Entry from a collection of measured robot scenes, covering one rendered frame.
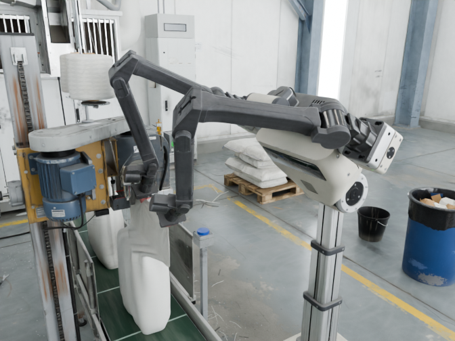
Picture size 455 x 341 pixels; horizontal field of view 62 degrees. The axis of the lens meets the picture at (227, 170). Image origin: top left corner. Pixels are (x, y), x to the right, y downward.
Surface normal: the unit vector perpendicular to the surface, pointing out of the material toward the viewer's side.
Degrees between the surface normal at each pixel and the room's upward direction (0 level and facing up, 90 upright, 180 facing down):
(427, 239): 93
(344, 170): 90
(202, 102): 40
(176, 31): 90
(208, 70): 90
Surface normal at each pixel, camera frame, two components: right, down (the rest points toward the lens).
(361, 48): 0.52, 0.26
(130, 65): 0.30, 0.58
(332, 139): 0.04, 0.84
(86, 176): 0.83, 0.18
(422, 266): -0.67, 0.26
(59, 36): 0.37, -0.51
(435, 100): -0.85, 0.15
